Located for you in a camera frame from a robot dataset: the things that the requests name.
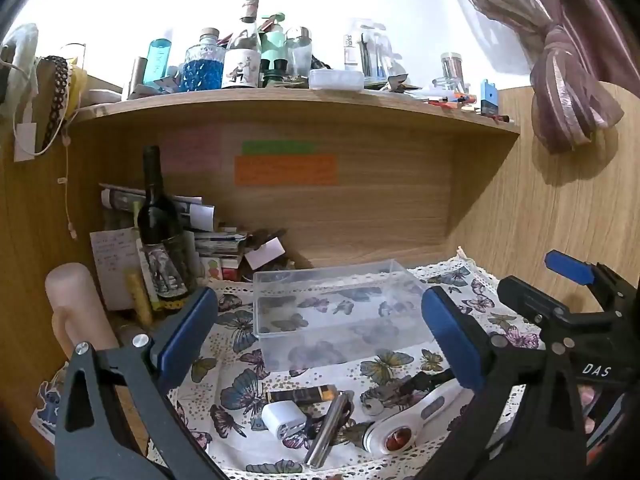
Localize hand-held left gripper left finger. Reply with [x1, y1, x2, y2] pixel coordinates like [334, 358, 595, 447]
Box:
[54, 287, 221, 480]

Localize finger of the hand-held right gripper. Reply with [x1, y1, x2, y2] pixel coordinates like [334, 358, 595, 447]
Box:
[497, 274, 576, 330]
[544, 250, 627, 312]

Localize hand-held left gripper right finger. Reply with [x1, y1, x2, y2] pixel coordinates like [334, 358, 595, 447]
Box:
[420, 286, 587, 480]

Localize white tool with red disc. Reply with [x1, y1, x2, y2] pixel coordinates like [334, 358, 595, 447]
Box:
[361, 377, 476, 457]

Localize clear plastic storage box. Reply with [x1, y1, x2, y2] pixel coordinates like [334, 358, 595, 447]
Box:
[252, 258, 441, 372]

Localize white usb charger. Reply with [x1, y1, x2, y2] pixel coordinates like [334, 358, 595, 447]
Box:
[261, 400, 307, 440]

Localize black and gold lighter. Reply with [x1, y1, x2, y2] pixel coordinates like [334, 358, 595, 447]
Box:
[265, 385, 340, 405]

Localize silver metal tube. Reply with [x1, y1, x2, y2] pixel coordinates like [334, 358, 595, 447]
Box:
[304, 392, 354, 470]

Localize yellow tube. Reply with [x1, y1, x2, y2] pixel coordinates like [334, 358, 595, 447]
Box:
[125, 270, 154, 326]

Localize stack of booklets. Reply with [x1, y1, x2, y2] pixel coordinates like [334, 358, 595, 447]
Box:
[192, 229, 251, 262]

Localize white handwritten note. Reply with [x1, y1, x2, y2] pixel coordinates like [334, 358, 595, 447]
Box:
[90, 227, 146, 311]

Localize dark wine bottle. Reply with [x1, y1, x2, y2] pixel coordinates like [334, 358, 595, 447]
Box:
[136, 146, 197, 311]

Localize white paper tag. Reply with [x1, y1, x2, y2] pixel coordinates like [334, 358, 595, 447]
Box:
[244, 239, 286, 270]

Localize butterfly print tablecloth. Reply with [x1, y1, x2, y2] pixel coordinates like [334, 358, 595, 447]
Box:
[165, 247, 547, 480]

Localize pink cylindrical cup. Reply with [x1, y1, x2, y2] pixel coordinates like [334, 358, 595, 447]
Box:
[45, 262, 121, 362]

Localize rolled printed papers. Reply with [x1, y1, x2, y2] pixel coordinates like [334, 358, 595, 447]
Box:
[100, 185, 217, 232]

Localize blue cartoon sticker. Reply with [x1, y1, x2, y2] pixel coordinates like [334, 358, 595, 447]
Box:
[31, 360, 71, 442]

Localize mauve curtain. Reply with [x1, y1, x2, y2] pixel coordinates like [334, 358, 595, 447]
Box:
[437, 0, 626, 156]

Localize pink sticky note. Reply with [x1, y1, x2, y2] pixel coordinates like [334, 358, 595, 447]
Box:
[162, 127, 221, 173]

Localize orange sticky note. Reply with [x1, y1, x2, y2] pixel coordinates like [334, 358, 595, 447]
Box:
[235, 155, 337, 186]

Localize green sticky note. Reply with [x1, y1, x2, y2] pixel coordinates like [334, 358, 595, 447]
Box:
[242, 141, 317, 156]

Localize small glass jar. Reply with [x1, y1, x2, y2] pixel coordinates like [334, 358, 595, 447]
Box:
[440, 52, 467, 93]

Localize wooden shelf board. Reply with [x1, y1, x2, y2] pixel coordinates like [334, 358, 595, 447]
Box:
[70, 85, 522, 137]

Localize brown cardboard tube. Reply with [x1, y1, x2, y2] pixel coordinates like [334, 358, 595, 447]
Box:
[129, 57, 149, 99]

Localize glass bottle with blue beads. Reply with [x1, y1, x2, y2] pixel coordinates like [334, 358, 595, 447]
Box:
[180, 28, 224, 93]

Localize blue plastic bottle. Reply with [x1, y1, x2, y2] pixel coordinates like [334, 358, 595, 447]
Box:
[143, 39, 174, 86]

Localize black lace ribbon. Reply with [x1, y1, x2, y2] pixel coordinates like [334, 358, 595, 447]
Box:
[42, 56, 71, 151]

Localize dark green binoculars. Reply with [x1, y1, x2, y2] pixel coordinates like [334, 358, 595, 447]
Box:
[260, 58, 290, 86]

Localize clear bottle with cartoon label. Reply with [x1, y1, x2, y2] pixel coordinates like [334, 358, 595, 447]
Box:
[221, 0, 263, 90]

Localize clear lidded plastic container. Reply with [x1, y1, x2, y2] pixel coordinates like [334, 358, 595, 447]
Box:
[308, 69, 365, 93]

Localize clear tool package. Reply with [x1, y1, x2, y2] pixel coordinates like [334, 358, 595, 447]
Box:
[344, 19, 396, 81]

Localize mint green pump bottle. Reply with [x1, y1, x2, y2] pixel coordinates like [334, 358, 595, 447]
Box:
[260, 12, 287, 73]

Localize glass jar with silver cap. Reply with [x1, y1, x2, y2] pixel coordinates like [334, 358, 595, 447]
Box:
[285, 26, 314, 78]

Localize white cloth item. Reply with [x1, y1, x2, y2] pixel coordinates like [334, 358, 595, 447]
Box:
[2, 24, 40, 111]

